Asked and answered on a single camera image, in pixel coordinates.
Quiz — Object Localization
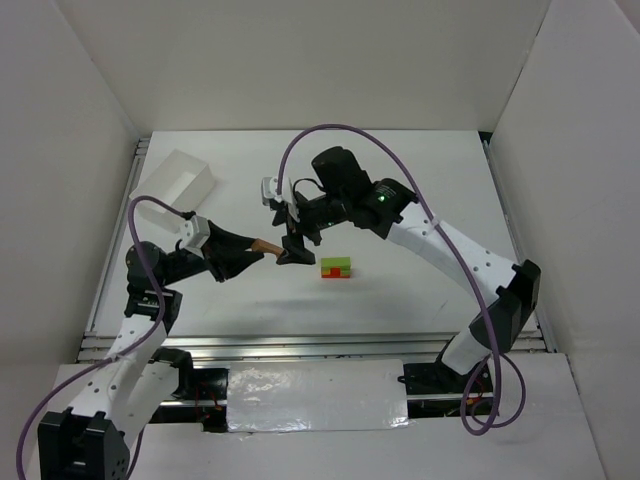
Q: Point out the red rectangular wood block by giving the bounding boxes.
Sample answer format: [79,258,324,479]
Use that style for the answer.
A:
[321,267,351,279]

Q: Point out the white plastic bin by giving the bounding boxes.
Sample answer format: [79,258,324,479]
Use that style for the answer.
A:
[129,149,217,233]

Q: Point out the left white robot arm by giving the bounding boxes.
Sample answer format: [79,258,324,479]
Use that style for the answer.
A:
[37,215,265,479]

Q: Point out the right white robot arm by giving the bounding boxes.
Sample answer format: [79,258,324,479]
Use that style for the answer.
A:
[261,147,541,375]

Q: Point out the shiny white tape sheet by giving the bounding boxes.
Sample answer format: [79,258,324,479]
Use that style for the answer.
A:
[226,359,409,433]

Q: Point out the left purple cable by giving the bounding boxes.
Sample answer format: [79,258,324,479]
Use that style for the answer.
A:
[15,196,194,480]

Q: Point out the purple cable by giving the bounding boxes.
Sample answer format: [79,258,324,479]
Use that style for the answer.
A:
[277,123,527,437]
[15,196,194,480]

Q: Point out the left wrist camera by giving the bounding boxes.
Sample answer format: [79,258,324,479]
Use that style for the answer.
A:
[179,215,211,255]

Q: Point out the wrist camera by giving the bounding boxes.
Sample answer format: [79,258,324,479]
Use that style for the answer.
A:
[261,176,299,225]
[179,215,211,255]

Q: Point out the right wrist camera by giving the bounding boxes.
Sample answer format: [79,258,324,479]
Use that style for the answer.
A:
[261,176,299,225]

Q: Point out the aluminium rail frame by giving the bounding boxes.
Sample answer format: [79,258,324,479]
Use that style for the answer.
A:
[74,130,559,362]

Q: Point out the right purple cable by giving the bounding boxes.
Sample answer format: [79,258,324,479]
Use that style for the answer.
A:
[277,123,527,437]

